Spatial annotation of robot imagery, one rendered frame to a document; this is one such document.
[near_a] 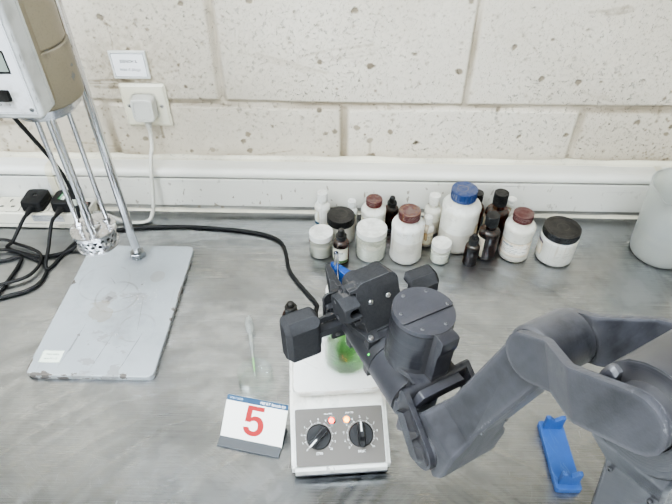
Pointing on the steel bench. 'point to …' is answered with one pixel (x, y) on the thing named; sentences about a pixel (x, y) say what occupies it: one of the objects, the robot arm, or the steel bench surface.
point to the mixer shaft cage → (103, 233)
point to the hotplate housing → (334, 407)
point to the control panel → (339, 446)
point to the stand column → (102, 144)
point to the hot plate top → (306, 380)
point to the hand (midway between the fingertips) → (341, 283)
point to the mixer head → (36, 63)
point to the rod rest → (559, 456)
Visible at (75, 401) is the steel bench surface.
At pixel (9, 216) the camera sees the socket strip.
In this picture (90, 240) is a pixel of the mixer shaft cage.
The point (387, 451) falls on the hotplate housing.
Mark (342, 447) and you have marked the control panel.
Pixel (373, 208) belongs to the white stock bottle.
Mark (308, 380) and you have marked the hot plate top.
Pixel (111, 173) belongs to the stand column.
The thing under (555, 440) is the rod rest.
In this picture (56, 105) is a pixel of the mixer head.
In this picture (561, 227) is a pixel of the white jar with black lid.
